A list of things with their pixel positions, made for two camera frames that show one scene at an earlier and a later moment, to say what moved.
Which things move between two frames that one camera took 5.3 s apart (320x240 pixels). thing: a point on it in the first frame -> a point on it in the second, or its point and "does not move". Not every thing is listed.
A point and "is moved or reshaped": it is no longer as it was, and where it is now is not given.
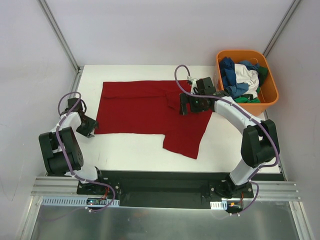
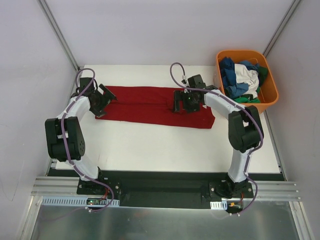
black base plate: x=162 y=189 does not move
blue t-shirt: x=228 y=69 does not move
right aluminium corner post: x=293 y=6 does not move
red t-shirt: x=151 y=107 is moved or reshaped
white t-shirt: x=250 y=77 does not move
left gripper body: x=88 y=126 -> x=103 y=100
